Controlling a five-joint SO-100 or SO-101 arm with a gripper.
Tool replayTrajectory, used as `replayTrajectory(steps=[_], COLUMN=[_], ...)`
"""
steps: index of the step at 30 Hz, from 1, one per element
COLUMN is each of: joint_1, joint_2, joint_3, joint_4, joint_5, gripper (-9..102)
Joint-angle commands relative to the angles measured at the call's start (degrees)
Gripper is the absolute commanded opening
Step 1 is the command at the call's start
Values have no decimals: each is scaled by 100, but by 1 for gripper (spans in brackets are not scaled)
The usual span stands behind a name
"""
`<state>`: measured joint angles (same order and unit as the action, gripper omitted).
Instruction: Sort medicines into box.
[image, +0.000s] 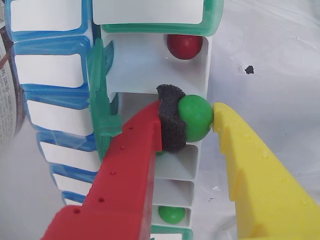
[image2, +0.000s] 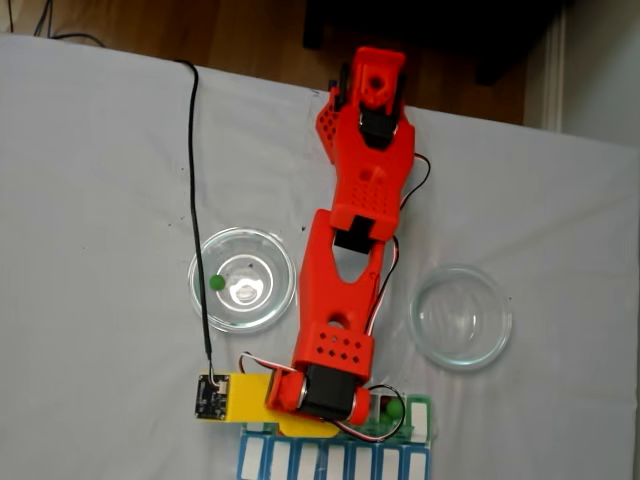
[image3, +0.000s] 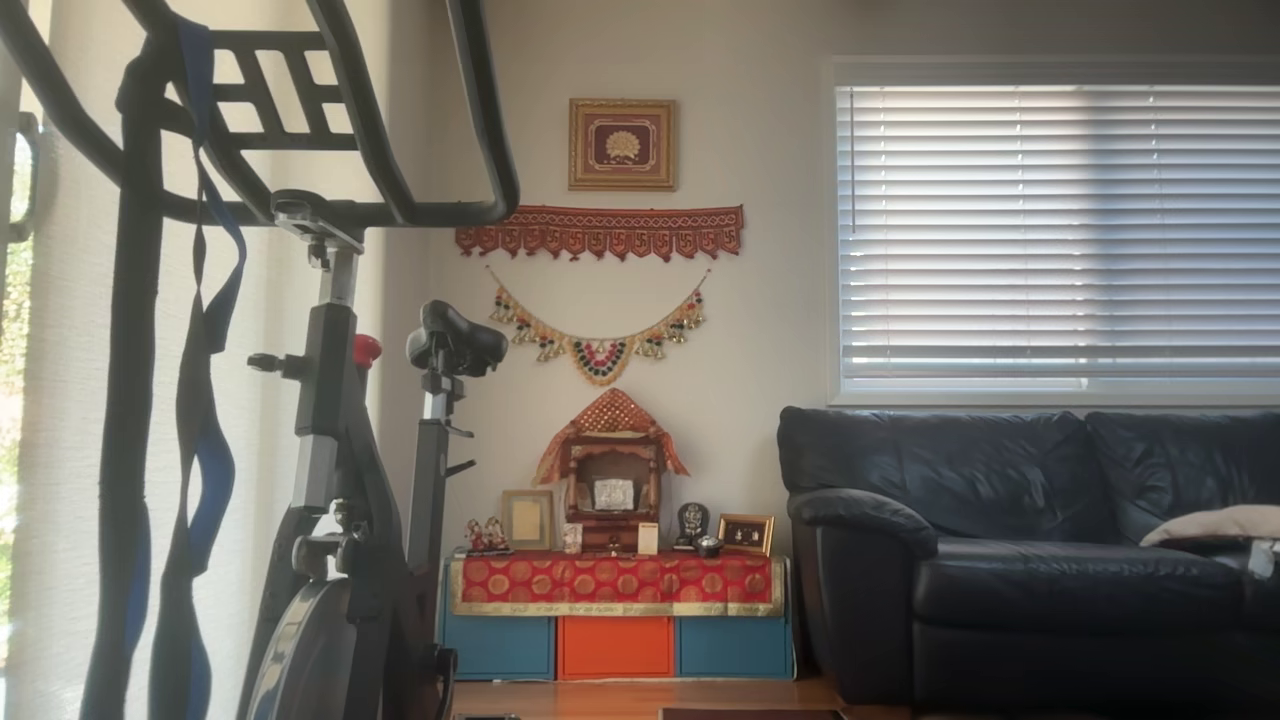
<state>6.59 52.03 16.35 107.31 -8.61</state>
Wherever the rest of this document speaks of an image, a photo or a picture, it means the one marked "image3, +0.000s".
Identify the beaded garland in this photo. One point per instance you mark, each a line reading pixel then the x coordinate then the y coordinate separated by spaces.
pixel 598 360

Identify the wooden shrine with canopy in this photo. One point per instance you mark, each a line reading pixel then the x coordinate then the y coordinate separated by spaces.
pixel 610 470

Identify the dark idol plaque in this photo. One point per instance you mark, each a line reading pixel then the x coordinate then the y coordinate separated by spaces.
pixel 692 522

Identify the white card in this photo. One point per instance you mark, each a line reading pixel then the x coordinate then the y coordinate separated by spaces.
pixel 648 538

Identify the small dark bowl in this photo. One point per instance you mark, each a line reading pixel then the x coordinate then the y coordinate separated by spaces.
pixel 708 546

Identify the red gold patterned cloth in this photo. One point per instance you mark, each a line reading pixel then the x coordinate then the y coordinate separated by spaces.
pixel 615 582

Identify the small figurines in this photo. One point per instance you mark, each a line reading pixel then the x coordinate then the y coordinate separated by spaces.
pixel 485 537

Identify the blue and orange cabinet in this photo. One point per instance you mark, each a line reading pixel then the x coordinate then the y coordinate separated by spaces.
pixel 615 650

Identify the black exercise bike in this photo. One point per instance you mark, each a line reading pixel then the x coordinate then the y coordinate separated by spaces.
pixel 340 420

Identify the sheer white curtain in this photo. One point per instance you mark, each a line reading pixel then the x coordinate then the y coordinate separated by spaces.
pixel 265 300

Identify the black leather sofa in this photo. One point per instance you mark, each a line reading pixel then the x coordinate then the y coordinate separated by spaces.
pixel 1000 560

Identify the white window blind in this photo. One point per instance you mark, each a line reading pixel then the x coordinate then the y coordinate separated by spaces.
pixel 1050 230

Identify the beige cushion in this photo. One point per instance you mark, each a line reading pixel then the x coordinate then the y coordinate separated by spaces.
pixel 1220 525

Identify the red embroidered wall hanging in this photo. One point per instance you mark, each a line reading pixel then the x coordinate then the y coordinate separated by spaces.
pixel 600 230

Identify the pale picture frame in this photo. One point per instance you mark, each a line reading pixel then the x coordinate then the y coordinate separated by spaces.
pixel 527 520

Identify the small gold picture frame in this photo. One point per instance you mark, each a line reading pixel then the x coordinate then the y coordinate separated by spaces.
pixel 746 535

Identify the gold framed wall picture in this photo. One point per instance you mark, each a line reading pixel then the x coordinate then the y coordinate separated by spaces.
pixel 622 145

